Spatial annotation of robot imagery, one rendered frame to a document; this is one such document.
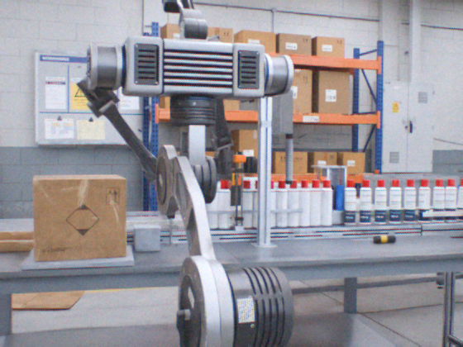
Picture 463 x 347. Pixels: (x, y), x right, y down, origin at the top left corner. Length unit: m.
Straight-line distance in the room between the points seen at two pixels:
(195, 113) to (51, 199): 0.61
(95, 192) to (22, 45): 4.85
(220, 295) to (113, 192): 0.90
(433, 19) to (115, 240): 7.13
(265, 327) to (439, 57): 7.56
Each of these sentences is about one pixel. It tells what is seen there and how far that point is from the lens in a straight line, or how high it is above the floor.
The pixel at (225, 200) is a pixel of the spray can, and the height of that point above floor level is 1.00.
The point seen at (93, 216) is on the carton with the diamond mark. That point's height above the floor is 0.99.
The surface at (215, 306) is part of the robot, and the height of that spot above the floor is 0.93.
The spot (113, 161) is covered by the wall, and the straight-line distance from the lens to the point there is 6.61.
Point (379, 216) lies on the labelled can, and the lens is 2.59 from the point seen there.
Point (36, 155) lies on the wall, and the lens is 6.57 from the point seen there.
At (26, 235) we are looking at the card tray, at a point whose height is 0.85.
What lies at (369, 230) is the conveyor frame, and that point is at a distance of 2.55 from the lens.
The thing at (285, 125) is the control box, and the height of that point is 1.32.
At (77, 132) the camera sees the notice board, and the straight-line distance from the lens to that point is 6.45.
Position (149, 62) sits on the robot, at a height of 1.46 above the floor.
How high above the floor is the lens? 1.23
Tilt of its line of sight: 3 degrees down
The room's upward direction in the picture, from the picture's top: straight up
